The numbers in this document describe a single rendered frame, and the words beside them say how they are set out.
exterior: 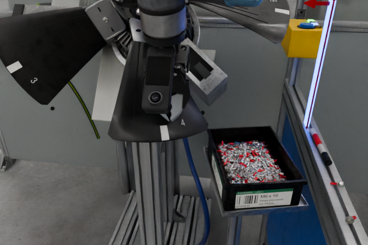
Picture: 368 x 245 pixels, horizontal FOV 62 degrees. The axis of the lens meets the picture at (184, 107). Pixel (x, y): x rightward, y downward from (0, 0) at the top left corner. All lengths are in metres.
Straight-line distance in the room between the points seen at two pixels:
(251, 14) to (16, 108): 1.65
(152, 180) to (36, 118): 1.07
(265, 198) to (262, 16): 0.39
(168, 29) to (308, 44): 0.62
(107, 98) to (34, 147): 1.29
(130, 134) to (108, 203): 1.27
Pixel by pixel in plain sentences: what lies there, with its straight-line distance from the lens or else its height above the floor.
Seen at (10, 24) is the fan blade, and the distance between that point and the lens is 0.83.
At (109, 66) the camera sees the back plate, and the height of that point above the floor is 0.96.
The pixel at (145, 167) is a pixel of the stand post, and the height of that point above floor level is 0.60.
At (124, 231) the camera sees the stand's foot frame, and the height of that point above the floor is 0.08.
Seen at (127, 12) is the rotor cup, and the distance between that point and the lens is 0.74.
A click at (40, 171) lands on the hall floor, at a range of 2.25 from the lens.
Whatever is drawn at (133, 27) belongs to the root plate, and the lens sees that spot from 0.73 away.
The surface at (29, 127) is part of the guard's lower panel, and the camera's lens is 2.12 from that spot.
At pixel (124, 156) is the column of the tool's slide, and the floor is 0.27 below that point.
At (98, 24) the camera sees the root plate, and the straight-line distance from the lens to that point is 0.80.
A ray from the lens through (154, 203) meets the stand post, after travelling 1.25.
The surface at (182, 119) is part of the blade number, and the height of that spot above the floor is 0.95.
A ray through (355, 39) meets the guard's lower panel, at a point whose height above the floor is 0.93.
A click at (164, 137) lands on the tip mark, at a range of 0.65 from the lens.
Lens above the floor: 1.29
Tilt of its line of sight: 27 degrees down
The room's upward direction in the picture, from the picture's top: straight up
